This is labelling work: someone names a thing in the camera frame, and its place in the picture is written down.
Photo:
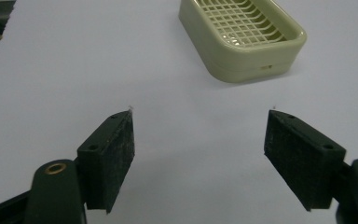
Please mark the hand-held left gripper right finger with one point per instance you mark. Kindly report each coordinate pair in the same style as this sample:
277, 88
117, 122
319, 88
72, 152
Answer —
304, 158

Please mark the pale green soap dish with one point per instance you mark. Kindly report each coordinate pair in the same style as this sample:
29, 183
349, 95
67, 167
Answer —
245, 49

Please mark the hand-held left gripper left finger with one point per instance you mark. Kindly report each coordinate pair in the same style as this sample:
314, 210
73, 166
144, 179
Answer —
105, 158

